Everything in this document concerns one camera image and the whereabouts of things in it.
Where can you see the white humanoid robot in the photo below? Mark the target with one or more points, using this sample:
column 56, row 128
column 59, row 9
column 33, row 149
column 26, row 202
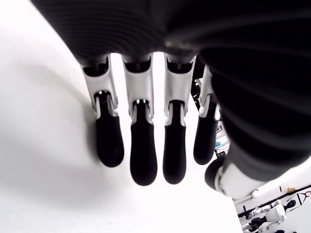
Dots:
column 277, row 211

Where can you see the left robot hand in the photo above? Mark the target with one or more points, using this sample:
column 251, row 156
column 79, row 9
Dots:
column 218, row 48

